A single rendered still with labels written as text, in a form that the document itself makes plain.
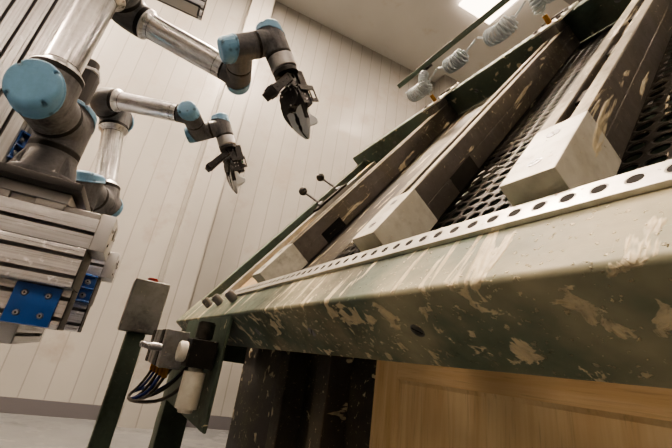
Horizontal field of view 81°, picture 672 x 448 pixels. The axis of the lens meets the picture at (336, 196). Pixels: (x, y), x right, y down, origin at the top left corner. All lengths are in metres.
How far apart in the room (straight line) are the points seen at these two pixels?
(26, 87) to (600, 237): 1.05
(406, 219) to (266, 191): 4.58
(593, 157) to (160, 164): 4.80
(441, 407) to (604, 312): 0.44
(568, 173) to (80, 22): 1.10
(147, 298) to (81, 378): 3.14
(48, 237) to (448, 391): 0.89
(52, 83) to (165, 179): 3.96
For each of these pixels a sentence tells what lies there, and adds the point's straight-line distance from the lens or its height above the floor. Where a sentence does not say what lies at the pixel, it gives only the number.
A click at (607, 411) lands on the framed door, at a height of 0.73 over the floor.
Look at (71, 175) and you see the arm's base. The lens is 1.17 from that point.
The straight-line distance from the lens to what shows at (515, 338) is 0.39.
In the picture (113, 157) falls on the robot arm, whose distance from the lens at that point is 1.87.
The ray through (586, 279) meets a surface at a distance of 0.31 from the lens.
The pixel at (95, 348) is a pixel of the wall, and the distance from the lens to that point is 4.68.
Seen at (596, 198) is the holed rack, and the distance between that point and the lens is 0.36.
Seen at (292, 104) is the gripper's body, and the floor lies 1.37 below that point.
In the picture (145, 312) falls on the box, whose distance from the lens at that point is 1.59.
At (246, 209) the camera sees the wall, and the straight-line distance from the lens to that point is 5.03.
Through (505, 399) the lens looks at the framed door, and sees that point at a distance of 0.64.
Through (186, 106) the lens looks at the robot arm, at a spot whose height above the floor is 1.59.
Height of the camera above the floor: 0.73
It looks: 24 degrees up
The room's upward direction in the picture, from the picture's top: 9 degrees clockwise
